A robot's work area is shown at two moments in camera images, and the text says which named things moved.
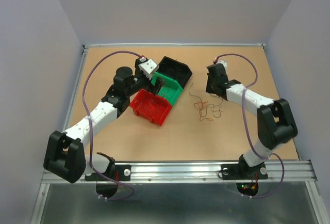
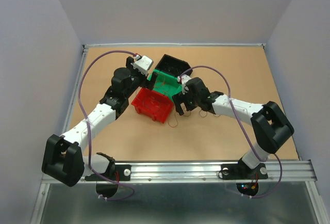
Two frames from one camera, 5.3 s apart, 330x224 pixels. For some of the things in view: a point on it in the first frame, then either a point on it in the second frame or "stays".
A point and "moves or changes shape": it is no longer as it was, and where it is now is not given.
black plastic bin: (181, 72) stays
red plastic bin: (154, 108) moves or changes shape
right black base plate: (243, 172) stays
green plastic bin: (171, 90) moves or changes shape
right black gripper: (208, 88) -> (179, 99)
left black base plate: (120, 172) stays
